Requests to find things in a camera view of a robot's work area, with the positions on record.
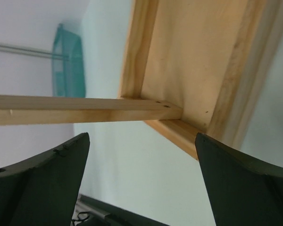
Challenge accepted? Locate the teal plastic basket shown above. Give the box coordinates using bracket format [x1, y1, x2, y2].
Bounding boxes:
[51, 24, 86, 98]

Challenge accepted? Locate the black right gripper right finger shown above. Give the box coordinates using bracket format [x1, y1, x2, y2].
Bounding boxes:
[195, 133, 283, 226]

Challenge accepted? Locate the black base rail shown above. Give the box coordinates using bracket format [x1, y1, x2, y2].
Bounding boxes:
[71, 194, 165, 226]

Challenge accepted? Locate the wooden clothes rack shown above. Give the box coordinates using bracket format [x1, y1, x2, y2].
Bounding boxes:
[0, 0, 283, 158]

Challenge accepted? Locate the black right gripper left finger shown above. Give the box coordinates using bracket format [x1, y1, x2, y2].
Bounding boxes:
[0, 133, 90, 226]

